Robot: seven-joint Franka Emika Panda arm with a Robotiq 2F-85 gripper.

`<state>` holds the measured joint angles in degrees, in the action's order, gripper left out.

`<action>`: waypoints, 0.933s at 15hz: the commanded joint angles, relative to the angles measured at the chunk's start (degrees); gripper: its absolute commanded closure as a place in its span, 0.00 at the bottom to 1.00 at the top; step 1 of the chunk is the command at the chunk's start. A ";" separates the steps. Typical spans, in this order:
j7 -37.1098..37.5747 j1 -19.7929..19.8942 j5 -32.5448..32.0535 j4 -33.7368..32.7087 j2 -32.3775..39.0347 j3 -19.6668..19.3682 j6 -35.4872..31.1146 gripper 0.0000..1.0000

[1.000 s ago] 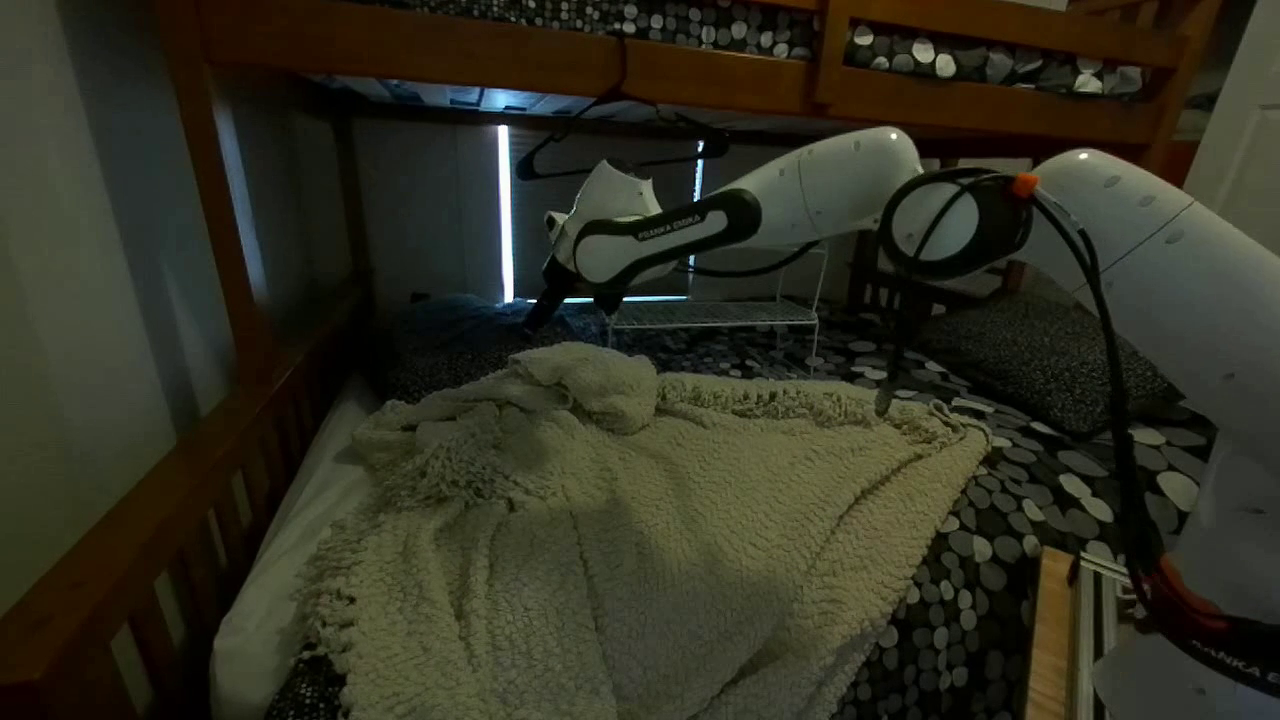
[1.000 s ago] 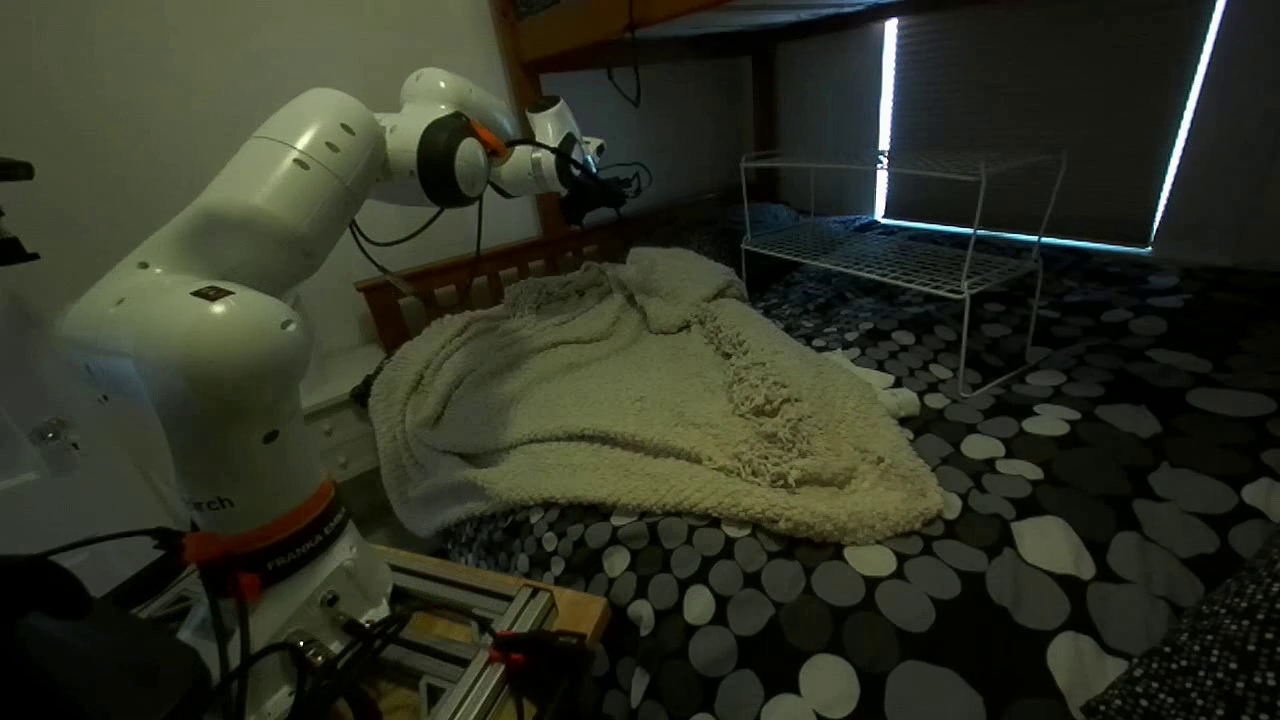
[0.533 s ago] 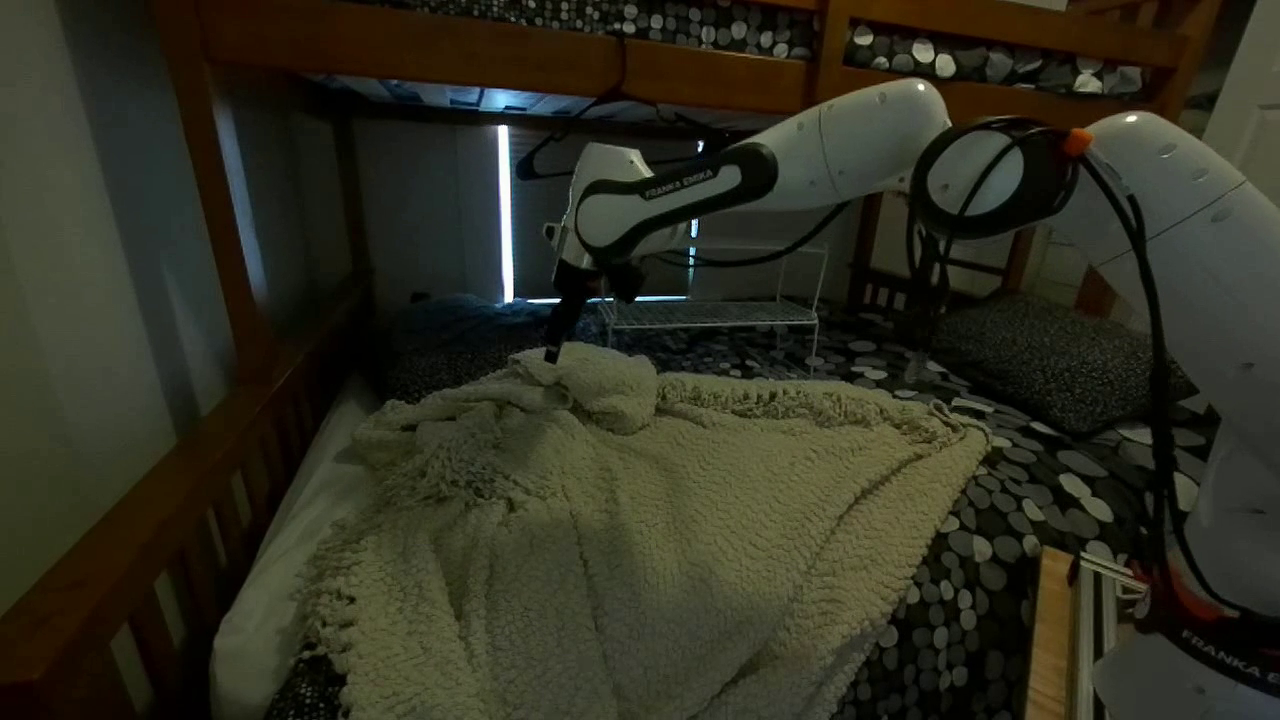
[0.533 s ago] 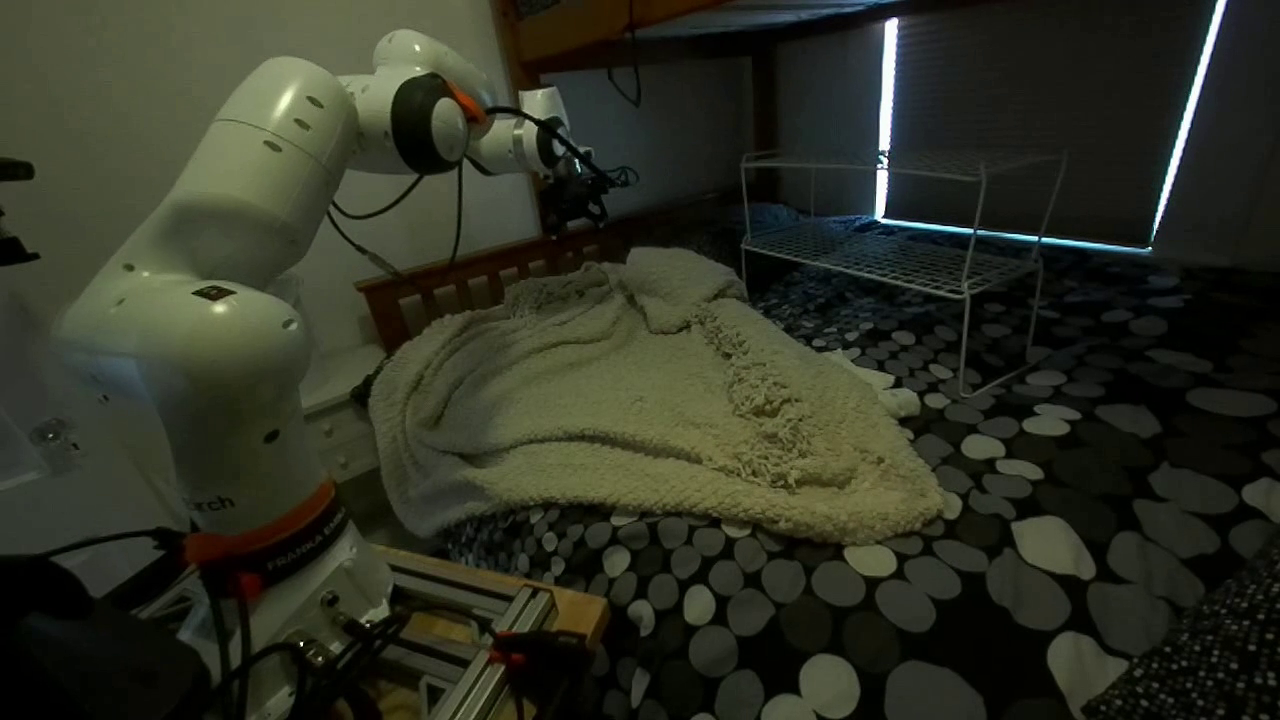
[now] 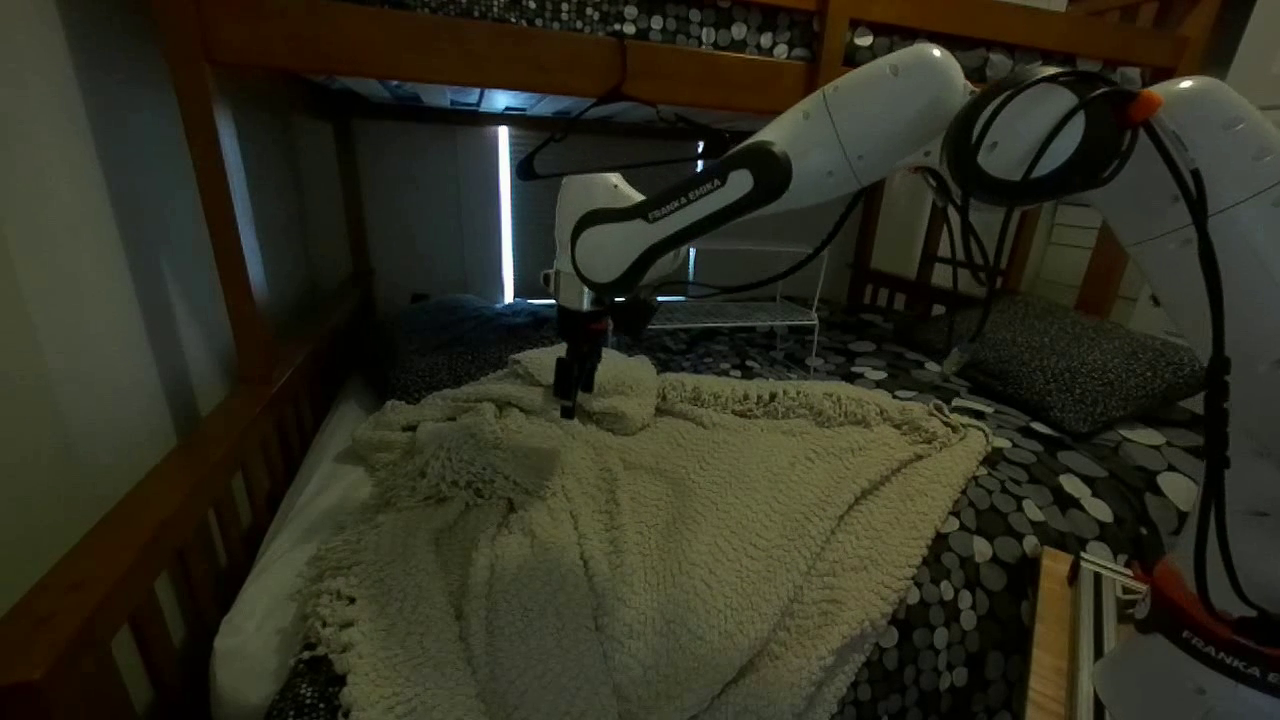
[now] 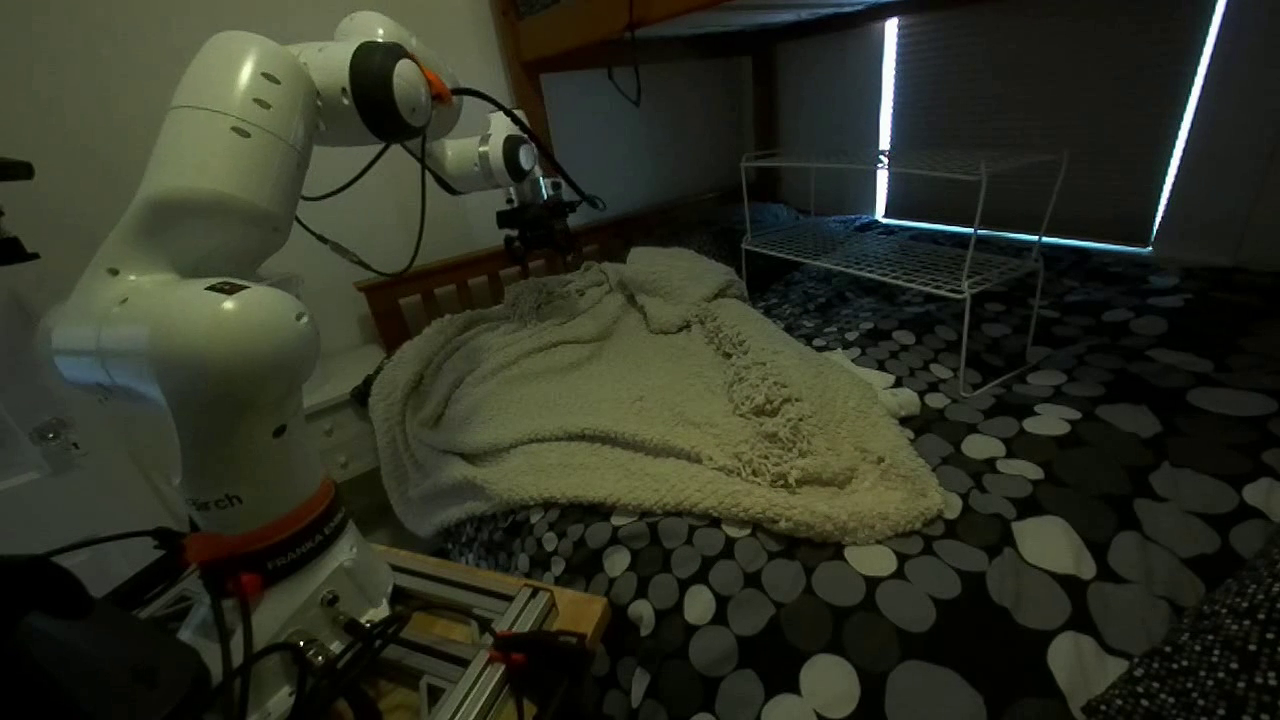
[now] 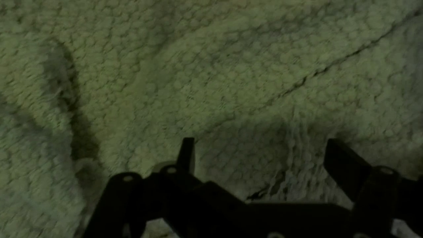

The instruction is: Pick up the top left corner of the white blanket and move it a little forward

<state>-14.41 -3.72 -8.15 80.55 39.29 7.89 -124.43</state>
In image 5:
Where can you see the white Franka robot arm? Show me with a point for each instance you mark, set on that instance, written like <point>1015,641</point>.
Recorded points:
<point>826,141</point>

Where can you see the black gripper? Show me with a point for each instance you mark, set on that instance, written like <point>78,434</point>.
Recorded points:
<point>587,335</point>

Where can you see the pebble pattern bunk bedding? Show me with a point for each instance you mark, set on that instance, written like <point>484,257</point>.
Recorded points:
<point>624,23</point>

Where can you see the wooden bunk bed frame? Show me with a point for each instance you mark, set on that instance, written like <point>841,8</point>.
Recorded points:
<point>466,55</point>

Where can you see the white knitted blanket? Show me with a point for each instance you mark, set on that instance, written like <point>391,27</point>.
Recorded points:
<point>640,563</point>

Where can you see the dark speckled pillow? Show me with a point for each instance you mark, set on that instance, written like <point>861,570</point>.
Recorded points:
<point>1083,360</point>

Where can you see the wooden board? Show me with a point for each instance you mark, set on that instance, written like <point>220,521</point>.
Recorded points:
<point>1051,641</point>

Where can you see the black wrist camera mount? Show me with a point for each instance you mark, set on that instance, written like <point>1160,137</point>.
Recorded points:
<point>635,314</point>

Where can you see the white mattress sheet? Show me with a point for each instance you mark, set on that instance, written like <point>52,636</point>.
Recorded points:
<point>285,535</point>

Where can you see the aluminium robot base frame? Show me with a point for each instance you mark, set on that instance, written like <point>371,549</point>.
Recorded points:
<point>1113,624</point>

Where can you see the dark window blind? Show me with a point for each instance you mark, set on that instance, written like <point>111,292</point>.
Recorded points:
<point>425,213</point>

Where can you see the black pebble pattern bedsheet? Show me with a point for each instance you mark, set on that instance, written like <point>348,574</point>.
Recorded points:
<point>1054,495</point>

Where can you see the black clothes hanger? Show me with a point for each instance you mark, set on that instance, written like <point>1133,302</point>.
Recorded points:
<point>615,141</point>

